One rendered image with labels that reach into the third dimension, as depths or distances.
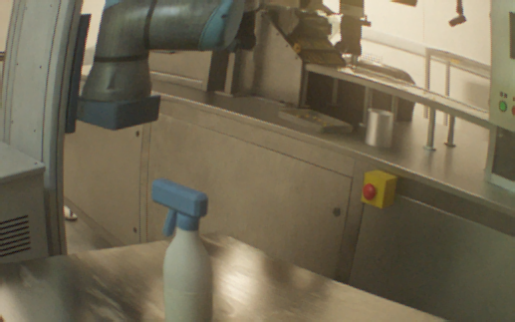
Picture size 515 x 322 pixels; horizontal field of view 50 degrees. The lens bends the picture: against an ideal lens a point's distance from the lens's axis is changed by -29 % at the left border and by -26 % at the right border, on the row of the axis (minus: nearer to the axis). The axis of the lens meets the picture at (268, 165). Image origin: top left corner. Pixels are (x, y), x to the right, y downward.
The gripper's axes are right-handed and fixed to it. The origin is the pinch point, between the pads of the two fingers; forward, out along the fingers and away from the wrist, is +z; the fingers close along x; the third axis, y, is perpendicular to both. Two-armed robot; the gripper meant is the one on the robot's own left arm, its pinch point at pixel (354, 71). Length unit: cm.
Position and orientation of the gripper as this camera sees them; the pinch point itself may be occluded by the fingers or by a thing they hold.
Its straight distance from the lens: 230.7
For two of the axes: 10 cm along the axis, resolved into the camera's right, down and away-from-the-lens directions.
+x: 7.0, 2.5, -6.7
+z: -1.0, 9.6, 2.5
